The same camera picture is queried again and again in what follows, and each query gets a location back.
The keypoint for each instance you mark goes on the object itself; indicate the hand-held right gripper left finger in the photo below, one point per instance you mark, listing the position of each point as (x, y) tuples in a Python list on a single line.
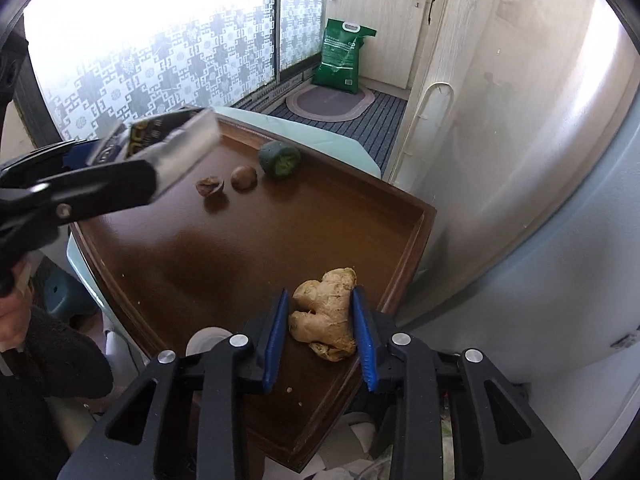
[(275, 340)]

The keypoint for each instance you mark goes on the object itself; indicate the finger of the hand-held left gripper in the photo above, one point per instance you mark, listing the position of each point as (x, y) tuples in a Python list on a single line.
[(110, 182), (80, 153)]

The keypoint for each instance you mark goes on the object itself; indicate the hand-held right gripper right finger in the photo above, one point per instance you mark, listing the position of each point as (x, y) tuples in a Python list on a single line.
[(364, 340)]

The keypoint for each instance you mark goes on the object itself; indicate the ginger root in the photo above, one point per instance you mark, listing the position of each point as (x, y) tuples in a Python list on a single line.
[(320, 310)]

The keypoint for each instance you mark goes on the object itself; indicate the white round lid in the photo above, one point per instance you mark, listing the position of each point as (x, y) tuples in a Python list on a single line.
[(207, 337)]

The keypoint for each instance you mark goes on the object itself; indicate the black box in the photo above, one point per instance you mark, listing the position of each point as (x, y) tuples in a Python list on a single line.
[(185, 145)]

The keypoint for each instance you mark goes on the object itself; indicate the broken walnut shell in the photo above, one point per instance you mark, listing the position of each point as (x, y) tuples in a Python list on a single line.
[(210, 186)]

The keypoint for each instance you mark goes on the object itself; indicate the brown wooden tray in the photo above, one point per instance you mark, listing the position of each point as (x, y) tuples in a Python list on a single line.
[(200, 250)]

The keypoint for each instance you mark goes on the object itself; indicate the round brown nut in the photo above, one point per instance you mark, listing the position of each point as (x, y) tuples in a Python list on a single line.
[(244, 178)]

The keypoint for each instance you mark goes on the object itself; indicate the green fruit piece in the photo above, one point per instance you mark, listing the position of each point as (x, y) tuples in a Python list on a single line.
[(280, 160)]

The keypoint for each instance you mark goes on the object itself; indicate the person's left forearm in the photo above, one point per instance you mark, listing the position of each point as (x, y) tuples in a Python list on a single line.
[(50, 385)]

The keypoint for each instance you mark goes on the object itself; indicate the person's left hand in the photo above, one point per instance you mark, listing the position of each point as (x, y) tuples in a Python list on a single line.
[(12, 315)]

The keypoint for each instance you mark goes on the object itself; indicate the patterned frosted glass door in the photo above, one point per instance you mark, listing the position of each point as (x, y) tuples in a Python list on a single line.
[(150, 35)]

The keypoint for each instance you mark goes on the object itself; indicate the light blue plastic stool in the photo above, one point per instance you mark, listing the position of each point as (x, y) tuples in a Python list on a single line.
[(310, 140)]

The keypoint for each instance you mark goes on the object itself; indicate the grey striped floor carpet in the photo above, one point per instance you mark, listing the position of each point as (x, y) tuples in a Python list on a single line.
[(385, 125)]

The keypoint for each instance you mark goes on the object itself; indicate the oval grey floor mat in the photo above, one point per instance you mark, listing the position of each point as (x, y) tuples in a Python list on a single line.
[(325, 105)]

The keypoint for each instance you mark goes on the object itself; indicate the silver refrigerator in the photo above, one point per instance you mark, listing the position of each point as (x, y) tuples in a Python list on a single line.
[(525, 160)]

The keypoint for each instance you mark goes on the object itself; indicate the green rice bag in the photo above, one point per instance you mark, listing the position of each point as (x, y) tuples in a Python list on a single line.
[(342, 55)]

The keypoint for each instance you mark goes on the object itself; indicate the white tube frame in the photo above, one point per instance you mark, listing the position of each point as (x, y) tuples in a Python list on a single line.
[(422, 105)]

